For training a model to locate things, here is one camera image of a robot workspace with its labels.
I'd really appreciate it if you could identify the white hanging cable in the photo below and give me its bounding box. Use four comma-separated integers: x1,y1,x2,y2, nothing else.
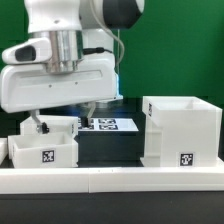
89,0,126,73

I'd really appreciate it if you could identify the fiducial marker sheet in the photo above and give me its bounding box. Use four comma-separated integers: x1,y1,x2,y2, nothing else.
78,118,138,132

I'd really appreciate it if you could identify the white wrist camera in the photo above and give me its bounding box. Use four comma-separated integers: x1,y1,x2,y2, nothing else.
2,37,52,64

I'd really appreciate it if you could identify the white left fence rail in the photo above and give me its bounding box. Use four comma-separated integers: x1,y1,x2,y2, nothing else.
0,138,8,165

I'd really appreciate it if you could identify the white front drawer box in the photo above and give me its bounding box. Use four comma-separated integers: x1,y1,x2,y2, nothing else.
8,133,78,168

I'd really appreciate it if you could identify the white fence rail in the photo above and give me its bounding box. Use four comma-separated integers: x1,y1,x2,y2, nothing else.
0,138,8,165
0,166,224,194

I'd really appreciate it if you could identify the white front fence rail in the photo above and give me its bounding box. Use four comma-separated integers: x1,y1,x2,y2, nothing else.
0,166,224,194

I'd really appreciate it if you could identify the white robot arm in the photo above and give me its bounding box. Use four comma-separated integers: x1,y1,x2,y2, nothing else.
0,0,145,134

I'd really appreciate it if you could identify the white drawer cabinet frame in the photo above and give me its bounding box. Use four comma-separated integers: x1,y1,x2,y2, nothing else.
140,96,222,167

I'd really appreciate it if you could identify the white drawer box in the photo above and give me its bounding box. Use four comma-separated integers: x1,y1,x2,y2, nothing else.
20,115,78,138
8,133,78,168

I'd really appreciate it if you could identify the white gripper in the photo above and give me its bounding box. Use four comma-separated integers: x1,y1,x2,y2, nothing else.
0,54,117,134

